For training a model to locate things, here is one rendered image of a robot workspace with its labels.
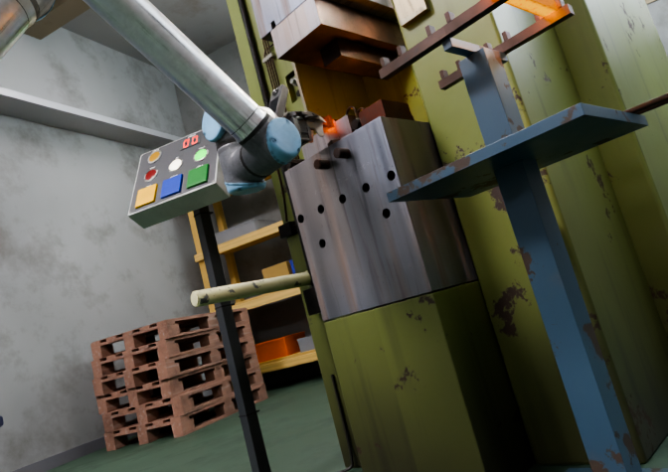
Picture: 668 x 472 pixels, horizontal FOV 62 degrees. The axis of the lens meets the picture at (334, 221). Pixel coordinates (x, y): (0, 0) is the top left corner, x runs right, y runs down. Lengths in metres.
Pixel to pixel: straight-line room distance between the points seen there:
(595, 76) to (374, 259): 0.87
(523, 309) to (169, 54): 0.99
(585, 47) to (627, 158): 0.35
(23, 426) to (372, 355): 3.36
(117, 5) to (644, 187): 1.40
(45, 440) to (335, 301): 3.35
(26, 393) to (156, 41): 3.65
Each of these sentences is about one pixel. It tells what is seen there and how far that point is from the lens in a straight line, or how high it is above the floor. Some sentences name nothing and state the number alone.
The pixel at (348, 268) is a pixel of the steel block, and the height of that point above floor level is 0.59.
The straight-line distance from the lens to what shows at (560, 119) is 0.93.
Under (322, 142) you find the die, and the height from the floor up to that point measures 0.96.
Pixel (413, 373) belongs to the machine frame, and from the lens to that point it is 1.41.
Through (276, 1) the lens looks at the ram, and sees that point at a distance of 1.83.
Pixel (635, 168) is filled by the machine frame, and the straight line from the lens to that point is 1.79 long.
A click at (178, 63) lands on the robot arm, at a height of 1.02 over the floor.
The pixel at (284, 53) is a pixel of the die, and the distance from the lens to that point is 1.77.
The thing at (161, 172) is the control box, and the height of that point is 1.08.
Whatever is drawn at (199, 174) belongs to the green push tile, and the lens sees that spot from 1.81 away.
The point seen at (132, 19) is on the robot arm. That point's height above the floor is 1.10.
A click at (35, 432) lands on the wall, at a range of 4.57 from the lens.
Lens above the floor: 0.46
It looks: 10 degrees up
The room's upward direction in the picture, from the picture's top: 15 degrees counter-clockwise
